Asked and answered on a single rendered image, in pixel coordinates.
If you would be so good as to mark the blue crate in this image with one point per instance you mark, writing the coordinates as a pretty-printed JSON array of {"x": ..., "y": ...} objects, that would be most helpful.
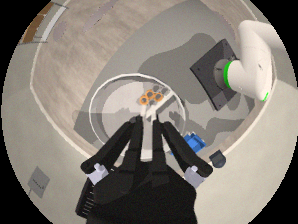
[{"x": 195, "y": 144}]

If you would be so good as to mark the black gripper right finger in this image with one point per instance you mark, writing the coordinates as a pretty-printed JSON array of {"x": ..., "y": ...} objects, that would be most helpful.
[{"x": 195, "y": 169}]

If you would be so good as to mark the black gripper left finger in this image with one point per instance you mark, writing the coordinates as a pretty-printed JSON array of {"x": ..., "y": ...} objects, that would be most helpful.
[{"x": 111, "y": 150}]

